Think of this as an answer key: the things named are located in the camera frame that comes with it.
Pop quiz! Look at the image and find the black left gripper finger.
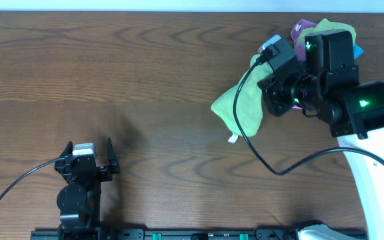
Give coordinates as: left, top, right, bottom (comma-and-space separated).
107, 137, 120, 174
59, 141, 73, 158

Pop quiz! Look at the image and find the light green microfiber cloth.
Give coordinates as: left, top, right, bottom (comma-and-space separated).
211, 63, 273, 143

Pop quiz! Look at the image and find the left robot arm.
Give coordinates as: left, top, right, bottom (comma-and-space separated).
54, 139, 120, 233

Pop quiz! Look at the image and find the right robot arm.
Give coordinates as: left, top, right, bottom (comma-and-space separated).
257, 29, 384, 239

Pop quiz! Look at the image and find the purple microfiber cloth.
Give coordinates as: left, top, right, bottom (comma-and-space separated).
291, 19, 317, 61

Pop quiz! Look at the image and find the olive green microfiber cloth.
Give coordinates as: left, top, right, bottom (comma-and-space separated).
305, 18, 357, 43

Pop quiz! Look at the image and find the blue microfiber cloth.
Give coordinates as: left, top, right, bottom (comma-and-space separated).
353, 43, 363, 59

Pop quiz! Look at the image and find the black left camera cable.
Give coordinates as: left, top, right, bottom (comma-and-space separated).
0, 157, 67, 240

